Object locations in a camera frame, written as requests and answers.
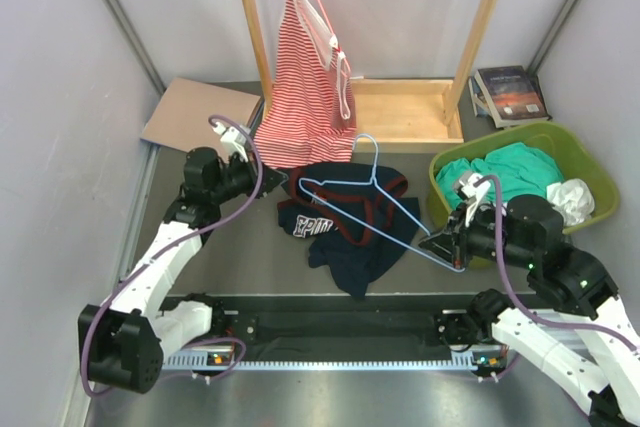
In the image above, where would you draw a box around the teal green garment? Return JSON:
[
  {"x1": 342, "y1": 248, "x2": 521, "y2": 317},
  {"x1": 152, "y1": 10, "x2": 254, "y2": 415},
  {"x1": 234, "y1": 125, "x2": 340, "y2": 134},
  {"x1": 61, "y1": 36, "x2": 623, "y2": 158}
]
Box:
[{"x1": 435, "y1": 142, "x2": 565, "y2": 208}]

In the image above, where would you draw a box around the wooden clothes rack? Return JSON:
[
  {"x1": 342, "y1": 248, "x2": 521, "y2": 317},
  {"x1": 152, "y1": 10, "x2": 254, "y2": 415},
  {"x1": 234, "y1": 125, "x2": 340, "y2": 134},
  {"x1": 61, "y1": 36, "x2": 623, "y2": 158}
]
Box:
[{"x1": 229, "y1": 0, "x2": 517, "y2": 154}]

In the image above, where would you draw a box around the lower stacked book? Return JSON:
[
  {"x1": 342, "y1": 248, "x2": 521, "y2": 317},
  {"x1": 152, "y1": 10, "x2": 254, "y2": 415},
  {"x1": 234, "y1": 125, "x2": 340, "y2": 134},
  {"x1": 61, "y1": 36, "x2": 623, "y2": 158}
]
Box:
[{"x1": 468, "y1": 71, "x2": 502, "y2": 128}]

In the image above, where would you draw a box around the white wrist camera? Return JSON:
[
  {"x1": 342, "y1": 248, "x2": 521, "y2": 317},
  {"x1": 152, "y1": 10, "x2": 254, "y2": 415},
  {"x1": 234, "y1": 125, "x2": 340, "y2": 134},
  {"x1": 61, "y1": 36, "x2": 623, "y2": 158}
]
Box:
[
  {"x1": 453, "y1": 171, "x2": 491, "y2": 227},
  {"x1": 212, "y1": 122, "x2": 250, "y2": 161}
]

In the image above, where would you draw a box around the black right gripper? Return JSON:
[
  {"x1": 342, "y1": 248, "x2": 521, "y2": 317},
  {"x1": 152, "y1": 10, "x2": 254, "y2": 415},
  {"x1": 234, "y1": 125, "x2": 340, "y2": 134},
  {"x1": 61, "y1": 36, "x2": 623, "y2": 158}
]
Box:
[{"x1": 417, "y1": 199, "x2": 534, "y2": 268}]

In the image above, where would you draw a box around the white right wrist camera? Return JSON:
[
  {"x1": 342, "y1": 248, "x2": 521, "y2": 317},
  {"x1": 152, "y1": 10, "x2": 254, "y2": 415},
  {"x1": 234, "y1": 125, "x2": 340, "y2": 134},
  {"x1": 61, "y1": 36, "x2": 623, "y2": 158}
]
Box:
[{"x1": 453, "y1": 171, "x2": 491, "y2": 227}]

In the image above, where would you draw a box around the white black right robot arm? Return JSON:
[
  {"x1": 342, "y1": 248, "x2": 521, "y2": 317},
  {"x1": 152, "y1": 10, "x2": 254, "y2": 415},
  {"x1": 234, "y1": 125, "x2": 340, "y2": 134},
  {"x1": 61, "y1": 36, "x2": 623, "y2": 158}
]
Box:
[{"x1": 419, "y1": 195, "x2": 639, "y2": 426}]

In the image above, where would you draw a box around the red white striped tank top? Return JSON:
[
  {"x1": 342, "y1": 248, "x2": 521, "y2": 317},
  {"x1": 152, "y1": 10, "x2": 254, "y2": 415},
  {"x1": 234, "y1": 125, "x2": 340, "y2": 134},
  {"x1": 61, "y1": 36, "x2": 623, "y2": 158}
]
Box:
[{"x1": 254, "y1": 0, "x2": 357, "y2": 169}]

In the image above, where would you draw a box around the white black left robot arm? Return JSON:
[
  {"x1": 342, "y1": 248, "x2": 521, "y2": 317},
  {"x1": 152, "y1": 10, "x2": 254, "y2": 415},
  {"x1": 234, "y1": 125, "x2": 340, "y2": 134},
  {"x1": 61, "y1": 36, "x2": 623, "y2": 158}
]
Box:
[{"x1": 77, "y1": 147, "x2": 288, "y2": 397}]

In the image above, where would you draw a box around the light blue wire hanger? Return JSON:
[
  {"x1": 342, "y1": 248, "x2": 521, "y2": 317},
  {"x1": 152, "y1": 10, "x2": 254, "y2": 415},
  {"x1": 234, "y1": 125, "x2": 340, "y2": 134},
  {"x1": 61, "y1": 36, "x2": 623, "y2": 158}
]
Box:
[{"x1": 298, "y1": 133, "x2": 466, "y2": 274}]

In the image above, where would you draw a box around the green laundry basket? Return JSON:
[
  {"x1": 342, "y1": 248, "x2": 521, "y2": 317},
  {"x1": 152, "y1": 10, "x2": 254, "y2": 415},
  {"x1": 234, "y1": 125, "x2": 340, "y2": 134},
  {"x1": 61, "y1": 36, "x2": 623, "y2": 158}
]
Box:
[{"x1": 426, "y1": 122, "x2": 620, "y2": 235}]

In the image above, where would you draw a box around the white crumpled garment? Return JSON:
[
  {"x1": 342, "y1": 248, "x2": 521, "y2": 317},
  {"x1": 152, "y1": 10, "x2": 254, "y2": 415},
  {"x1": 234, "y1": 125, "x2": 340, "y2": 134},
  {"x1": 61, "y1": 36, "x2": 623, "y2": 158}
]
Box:
[{"x1": 546, "y1": 178, "x2": 595, "y2": 227}]

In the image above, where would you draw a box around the dark sunset cover book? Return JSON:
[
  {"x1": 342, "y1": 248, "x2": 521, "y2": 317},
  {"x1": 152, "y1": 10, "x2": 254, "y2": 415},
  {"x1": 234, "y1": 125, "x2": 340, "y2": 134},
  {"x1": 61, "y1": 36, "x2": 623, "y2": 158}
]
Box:
[{"x1": 474, "y1": 66, "x2": 551, "y2": 128}]

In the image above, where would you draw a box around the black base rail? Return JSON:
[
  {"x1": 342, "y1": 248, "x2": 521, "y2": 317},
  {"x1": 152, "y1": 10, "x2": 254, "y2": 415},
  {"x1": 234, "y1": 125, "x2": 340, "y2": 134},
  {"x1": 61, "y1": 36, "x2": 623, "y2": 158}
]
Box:
[{"x1": 196, "y1": 294, "x2": 512, "y2": 365}]

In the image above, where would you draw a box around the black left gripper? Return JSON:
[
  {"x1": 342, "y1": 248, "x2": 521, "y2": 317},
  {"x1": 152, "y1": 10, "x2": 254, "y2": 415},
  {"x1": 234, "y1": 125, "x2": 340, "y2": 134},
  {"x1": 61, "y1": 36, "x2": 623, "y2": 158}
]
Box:
[{"x1": 210, "y1": 149, "x2": 287, "y2": 204}]

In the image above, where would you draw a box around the navy maroon tank top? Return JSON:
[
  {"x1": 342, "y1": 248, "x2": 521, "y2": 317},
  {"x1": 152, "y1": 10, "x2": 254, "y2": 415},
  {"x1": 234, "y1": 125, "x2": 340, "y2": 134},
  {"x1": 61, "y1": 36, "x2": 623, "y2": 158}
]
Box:
[{"x1": 277, "y1": 162, "x2": 421, "y2": 299}]

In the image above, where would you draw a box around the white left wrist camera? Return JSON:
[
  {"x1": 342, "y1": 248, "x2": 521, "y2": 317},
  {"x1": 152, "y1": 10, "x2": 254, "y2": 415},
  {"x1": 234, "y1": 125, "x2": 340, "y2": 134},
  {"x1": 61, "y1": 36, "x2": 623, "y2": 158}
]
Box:
[{"x1": 212, "y1": 122, "x2": 250, "y2": 161}]

